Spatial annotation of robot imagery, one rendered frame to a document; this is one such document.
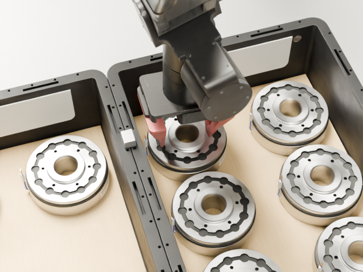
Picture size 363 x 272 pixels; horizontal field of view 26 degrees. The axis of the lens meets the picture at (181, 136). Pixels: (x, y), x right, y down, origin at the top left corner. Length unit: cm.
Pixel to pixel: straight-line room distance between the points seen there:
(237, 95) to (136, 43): 54
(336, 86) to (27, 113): 40
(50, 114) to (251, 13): 49
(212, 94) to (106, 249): 27
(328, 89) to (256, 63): 10
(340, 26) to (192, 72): 60
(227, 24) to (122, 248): 53
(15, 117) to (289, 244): 38
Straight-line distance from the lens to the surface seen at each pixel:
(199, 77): 79
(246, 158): 104
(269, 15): 138
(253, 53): 105
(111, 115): 97
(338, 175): 100
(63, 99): 101
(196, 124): 102
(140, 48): 133
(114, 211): 100
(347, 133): 105
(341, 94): 103
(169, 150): 100
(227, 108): 83
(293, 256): 97
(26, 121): 103
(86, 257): 97
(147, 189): 89
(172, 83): 90
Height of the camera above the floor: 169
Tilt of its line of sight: 55 degrees down
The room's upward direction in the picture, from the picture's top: straight up
